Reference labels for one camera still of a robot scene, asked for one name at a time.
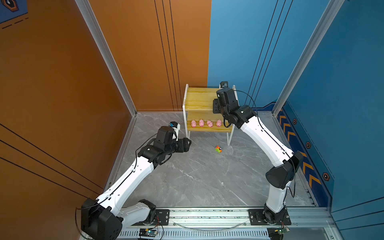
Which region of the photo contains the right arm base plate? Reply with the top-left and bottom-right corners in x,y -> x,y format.
248,208 -> 292,226

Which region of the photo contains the aluminium corner post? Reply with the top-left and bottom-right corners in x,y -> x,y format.
272,0 -> 345,117
74,0 -> 138,117

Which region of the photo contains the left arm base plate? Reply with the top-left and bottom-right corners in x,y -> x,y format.
133,209 -> 170,227

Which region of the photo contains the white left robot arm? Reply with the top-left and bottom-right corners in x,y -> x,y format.
75,122 -> 192,240

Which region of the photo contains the pink toy pig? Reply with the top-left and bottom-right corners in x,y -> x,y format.
216,120 -> 223,127
191,120 -> 197,128
199,119 -> 205,127
207,120 -> 214,128

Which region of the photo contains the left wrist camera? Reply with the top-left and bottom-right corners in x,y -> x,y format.
169,121 -> 181,141

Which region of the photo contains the wooden two-tier shelf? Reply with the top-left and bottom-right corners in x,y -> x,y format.
183,85 -> 235,145

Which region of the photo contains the aluminium mounting rail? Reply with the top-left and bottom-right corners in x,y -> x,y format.
116,207 -> 342,240

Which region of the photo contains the left controller board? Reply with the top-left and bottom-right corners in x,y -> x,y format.
138,229 -> 159,240

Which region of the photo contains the right controller board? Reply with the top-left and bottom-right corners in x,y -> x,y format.
267,227 -> 291,240

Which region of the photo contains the left aluminium corner post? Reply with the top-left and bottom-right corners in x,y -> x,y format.
74,0 -> 138,117

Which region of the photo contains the right aluminium corner post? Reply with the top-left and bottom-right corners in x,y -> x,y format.
272,0 -> 345,117

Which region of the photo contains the orange green toy car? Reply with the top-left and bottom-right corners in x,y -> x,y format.
215,145 -> 222,153

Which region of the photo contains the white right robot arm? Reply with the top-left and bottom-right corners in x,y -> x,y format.
213,87 -> 304,225

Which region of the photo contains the controller board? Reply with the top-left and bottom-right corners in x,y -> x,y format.
267,227 -> 291,240
138,229 -> 159,240

